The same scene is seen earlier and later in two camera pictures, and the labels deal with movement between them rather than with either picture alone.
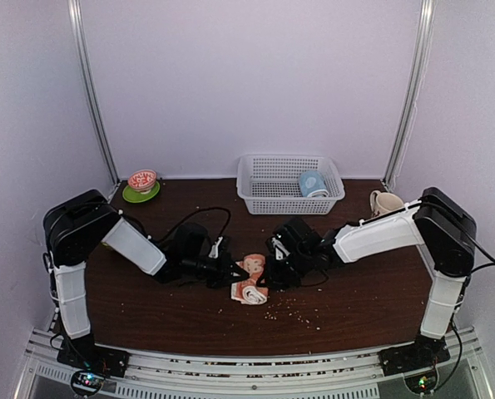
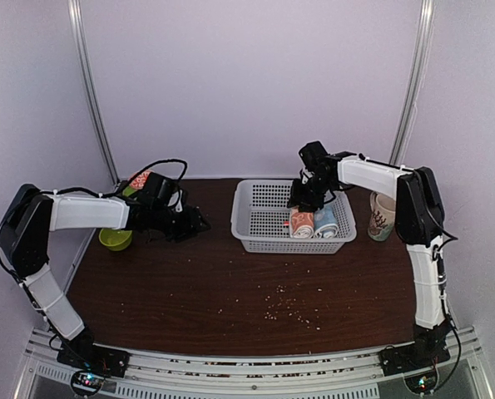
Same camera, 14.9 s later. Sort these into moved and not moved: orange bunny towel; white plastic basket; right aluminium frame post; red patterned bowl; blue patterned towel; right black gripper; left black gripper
Moved: right black gripper; white plastic basket; left black gripper; blue patterned towel; orange bunny towel
Not moved: red patterned bowl; right aluminium frame post
